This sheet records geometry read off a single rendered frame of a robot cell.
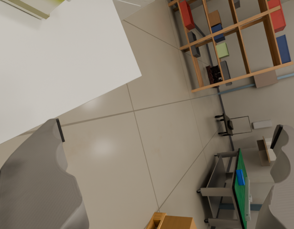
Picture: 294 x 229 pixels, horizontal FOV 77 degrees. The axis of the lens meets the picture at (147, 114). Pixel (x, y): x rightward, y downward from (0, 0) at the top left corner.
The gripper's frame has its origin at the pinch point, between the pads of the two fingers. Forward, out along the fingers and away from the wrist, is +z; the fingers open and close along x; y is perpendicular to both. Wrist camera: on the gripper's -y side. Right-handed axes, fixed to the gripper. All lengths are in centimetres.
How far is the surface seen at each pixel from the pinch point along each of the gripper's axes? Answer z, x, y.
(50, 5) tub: 17.7, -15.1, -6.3
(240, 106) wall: 682, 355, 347
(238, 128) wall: 647, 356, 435
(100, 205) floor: 79, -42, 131
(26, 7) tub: 17.1, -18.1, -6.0
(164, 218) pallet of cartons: 103, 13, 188
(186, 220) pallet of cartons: 96, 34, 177
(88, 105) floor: 129, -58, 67
